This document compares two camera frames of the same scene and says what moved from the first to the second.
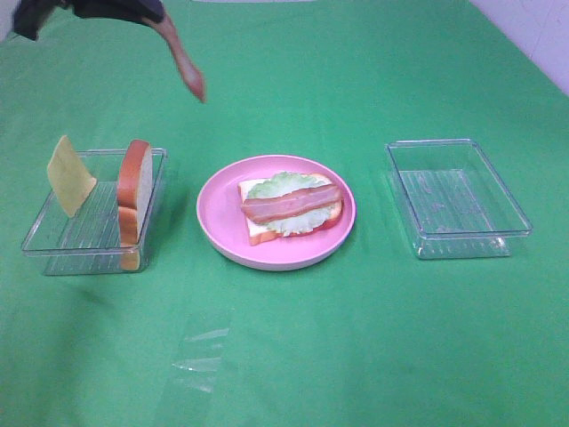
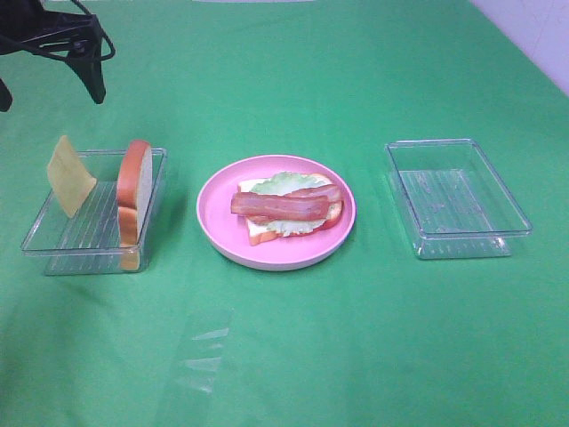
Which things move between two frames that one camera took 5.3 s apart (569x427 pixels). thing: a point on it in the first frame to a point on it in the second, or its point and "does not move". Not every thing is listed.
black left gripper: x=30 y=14 to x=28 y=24
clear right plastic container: x=459 y=206 does not move
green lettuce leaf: x=285 y=184 does not move
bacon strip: x=194 y=78 to x=260 y=207
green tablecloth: x=374 y=336 does not move
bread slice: x=134 y=184 does not move
